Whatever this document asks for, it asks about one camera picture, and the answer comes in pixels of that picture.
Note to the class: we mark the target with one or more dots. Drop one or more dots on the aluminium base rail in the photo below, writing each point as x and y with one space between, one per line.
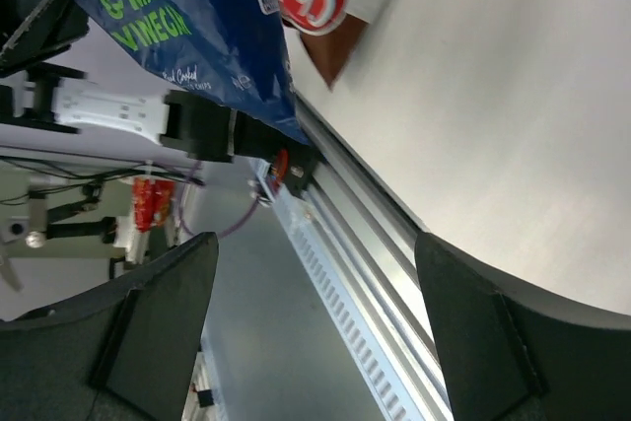
375 239

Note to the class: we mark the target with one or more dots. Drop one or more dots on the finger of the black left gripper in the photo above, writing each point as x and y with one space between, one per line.
33 31

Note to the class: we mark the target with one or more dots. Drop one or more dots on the white slotted cable duct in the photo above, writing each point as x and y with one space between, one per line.
401 374

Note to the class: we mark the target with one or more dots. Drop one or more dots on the Burts sea salt vinegar bag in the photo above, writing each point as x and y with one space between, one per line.
232 52

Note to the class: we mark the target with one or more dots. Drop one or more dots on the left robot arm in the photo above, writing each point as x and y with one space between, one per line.
59 99

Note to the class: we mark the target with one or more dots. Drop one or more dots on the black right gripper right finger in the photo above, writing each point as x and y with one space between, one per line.
510 350

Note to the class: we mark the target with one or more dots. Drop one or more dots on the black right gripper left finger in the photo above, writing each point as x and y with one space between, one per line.
124 350

